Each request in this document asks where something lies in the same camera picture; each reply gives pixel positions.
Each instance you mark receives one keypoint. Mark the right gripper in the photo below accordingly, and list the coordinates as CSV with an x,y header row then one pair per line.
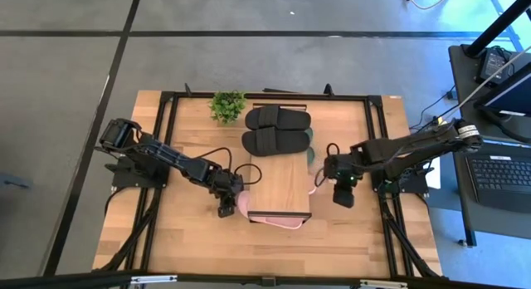
x,y
342,166

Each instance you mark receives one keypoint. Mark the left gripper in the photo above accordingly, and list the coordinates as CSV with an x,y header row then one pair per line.
x,y
226,185

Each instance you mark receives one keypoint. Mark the pink slide sandal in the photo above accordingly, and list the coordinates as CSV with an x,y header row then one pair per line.
x,y
312,189
274,223

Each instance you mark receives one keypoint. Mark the teal slide sandal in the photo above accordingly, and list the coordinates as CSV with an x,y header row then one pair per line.
x,y
311,155
309,134

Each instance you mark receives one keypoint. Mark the black slide sandal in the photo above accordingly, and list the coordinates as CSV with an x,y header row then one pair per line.
x,y
274,141
278,116

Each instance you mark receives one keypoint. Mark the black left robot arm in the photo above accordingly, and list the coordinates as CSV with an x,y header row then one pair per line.
x,y
166,154

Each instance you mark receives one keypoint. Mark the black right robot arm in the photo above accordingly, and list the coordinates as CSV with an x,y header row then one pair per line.
x,y
415,150

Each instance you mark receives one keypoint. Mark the white paper sheet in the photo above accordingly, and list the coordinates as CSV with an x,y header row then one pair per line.
x,y
433,179

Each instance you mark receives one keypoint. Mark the green potted plant white pot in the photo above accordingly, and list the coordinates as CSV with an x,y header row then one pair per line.
x,y
227,107

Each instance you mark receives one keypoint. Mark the black laptop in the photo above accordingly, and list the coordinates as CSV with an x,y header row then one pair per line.
x,y
502,177

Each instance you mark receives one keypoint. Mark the black side desk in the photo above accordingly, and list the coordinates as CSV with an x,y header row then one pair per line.
x,y
460,73

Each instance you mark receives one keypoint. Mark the black monitor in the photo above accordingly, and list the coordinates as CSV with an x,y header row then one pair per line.
x,y
514,96

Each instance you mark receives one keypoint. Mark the black power adapter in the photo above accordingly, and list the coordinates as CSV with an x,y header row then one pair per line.
x,y
493,65

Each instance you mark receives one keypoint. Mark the black metal pole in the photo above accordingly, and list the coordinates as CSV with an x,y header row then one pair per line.
x,y
498,26

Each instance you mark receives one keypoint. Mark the wooden shelf black metal frame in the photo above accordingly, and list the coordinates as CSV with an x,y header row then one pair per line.
x,y
282,181

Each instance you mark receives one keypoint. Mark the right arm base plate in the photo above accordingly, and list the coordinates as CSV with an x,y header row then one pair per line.
x,y
415,183

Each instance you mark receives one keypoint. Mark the silver metal bracket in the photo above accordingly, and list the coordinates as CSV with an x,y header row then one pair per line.
x,y
153,279
381,284

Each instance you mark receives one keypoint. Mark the black table frame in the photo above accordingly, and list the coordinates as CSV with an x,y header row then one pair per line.
x,y
340,96

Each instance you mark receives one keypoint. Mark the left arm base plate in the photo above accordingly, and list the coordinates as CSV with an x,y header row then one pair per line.
x,y
124,177

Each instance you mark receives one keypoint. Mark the black camera rig bar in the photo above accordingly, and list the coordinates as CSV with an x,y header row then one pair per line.
x,y
83,282

